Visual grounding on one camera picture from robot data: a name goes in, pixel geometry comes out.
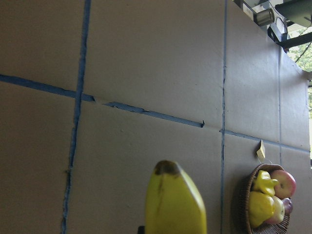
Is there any brown wicker basket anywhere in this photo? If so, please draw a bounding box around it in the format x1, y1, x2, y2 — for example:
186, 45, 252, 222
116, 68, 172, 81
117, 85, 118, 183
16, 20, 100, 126
238, 164, 291, 234

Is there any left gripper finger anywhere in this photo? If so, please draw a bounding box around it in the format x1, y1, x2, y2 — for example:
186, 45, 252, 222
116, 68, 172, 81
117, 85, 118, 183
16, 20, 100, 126
137, 226, 145, 234

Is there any paper basket tag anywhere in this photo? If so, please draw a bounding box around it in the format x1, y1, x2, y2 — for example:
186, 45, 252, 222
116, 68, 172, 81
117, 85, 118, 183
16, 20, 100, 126
256, 140, 266, 162

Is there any steel cup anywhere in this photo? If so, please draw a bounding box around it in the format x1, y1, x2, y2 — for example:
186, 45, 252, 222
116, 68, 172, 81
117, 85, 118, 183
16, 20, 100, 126
253, 8, 275, 27

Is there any pale green apple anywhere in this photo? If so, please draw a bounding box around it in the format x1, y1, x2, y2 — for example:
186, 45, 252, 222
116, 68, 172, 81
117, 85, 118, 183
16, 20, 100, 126
264, 196, 285, 224

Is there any dark purple mango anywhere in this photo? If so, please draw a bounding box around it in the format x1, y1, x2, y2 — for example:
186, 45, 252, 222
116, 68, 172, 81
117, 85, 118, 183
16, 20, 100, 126
282, 198, 293, 215

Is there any red apple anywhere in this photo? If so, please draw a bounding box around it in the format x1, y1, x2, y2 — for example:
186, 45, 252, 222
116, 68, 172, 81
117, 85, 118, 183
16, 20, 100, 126
270, 170, 296, 199

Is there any yellow pear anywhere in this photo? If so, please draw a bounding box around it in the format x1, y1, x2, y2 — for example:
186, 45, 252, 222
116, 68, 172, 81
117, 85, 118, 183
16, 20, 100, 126
249, 191, 275, 228

